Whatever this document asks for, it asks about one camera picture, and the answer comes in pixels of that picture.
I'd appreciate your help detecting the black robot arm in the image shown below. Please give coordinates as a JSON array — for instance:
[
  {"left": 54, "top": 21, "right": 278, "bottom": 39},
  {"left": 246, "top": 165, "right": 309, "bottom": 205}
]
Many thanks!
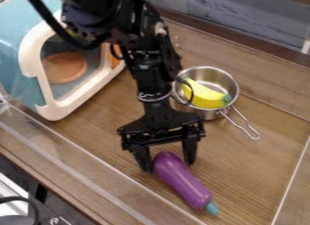
[{"left": 62, "top": 0, "right": 205, "bottom": 172}]

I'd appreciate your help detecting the clear acrylic barrier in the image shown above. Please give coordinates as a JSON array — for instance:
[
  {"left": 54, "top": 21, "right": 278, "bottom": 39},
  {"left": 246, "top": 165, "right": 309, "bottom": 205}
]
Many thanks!
[{"left": 0, "top": 99, "right": 206, "bottom": 225}]

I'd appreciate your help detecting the black cable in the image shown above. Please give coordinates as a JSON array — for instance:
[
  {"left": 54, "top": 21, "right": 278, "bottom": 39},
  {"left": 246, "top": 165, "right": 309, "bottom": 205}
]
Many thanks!
[{"left": 22, "top": 0, "right": 113, "bottom": 51}]

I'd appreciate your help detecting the blue toy microwave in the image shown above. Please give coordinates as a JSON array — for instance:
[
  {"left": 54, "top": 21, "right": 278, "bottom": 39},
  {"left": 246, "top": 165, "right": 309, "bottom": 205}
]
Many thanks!
[{"left": 0, "top": 0, "right": 125, "bottom": 121}]

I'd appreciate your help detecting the orange microwave turntable plate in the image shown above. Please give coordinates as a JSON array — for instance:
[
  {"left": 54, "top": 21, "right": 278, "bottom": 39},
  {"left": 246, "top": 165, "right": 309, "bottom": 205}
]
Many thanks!
[{"left": 43, "top": 52, "right": 87, "bottom": 84}]

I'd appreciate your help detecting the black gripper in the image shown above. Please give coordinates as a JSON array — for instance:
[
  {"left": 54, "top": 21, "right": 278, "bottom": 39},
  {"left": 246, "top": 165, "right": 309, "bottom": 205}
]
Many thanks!
[{"left": 117, "top": 93, "right": 207, "bottom": 173}]

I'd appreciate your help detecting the silver pot with handle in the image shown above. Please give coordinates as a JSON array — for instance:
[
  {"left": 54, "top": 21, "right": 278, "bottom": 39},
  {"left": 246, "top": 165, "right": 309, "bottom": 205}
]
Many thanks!
[{"left": 173, "top": 66, "right": 261, "bottom": 141}]

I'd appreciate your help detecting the purple toy eggplant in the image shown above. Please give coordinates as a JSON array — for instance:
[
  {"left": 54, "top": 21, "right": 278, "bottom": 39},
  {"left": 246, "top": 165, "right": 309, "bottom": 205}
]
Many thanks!
[{"left": 153, "top": 152, "right": 219, "bottom": 217}]

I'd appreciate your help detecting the black device with cable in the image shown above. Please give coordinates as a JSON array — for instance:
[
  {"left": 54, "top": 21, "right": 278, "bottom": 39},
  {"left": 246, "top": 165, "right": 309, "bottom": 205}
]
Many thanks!
[{"left": 0, "top": 196, "right": 74, "bottom": 225}]

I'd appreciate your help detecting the yellow toy banana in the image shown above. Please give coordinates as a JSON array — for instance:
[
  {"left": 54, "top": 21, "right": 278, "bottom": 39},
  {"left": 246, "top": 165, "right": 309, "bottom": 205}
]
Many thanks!
[{"left": 179, "top": 77, "right": 231, "bottom": 109}]

